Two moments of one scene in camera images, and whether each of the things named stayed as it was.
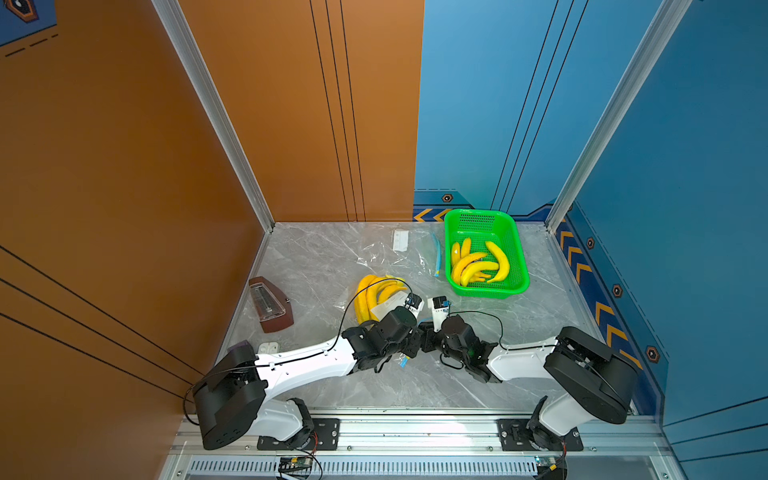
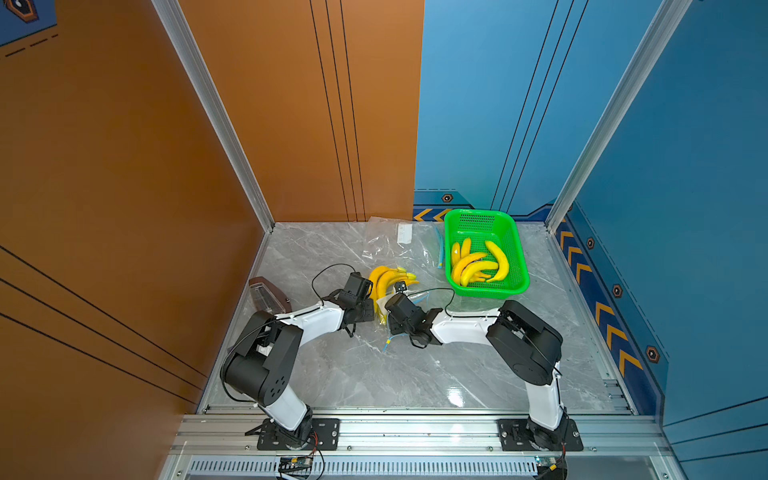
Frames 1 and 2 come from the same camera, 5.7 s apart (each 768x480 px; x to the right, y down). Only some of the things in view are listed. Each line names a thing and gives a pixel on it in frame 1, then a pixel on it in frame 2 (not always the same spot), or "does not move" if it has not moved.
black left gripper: (415, 337) → (370, 315)
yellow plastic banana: (464, 265) does not move
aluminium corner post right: (662, 33) does not move
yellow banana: (503, 261) does not move
